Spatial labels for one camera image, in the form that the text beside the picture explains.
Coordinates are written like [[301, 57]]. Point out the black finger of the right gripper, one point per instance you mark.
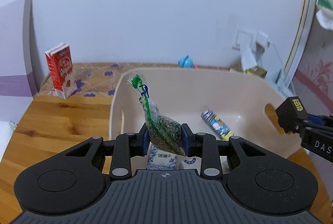
[[300, 127]]

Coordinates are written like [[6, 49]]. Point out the red milk carton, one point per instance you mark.
[[61, 71]]

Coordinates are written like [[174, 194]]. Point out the beige plastic storage bin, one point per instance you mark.
[[239, 100]]

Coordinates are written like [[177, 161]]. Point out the blue white porcelain-pattern box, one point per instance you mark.
[[160, 160]]

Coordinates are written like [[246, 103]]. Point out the bag of green dried herbs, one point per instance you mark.
[[164, 132]]

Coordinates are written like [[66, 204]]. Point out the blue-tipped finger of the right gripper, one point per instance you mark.
[[320, 119]]

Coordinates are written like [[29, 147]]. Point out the gold tissue box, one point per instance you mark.
[[248, 64]]

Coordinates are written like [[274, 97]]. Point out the white wall socket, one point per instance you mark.
[[244, 37]]

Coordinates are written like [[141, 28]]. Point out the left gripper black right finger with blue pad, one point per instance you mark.
[[254, 177]]

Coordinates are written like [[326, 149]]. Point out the blue toy figure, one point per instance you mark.
[[186, 62]]

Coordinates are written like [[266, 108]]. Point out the black box gold lettering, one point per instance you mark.
[[291, 113]]

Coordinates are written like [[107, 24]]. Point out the white charger plug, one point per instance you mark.
[[262, 42]]

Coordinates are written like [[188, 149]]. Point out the white small box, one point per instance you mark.
[[191, 163]]

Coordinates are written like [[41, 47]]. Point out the colourful cartoon long box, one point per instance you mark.
[[217, 125]]

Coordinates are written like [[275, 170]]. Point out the floral patterned table mat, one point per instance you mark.
[[100, 79]]

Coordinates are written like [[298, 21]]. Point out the white purple board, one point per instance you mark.
[[18, 86]]

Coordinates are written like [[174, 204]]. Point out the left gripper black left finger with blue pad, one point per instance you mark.
[[74, 179]]

